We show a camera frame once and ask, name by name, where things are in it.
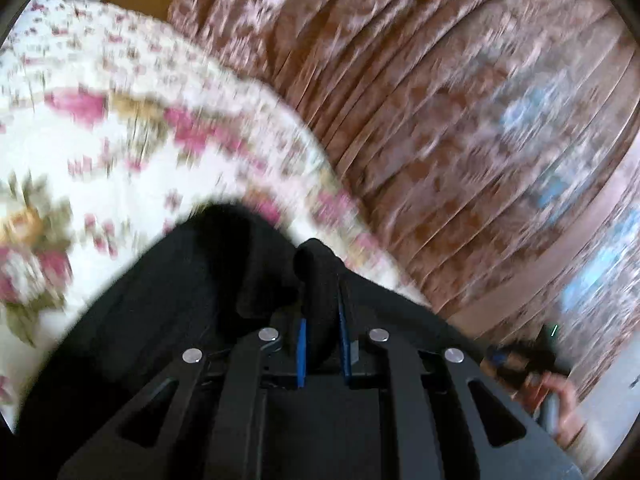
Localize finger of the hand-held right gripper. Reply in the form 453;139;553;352
479;345;508;377

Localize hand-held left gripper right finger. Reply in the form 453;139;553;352
337;280;584;480

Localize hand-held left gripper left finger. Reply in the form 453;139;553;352
57;318;311;480

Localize black pants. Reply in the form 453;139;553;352
14;202;501;480

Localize person's right hand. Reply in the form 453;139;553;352
515;373;589;457

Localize white floral bedsheet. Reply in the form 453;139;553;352
0;0;437;431

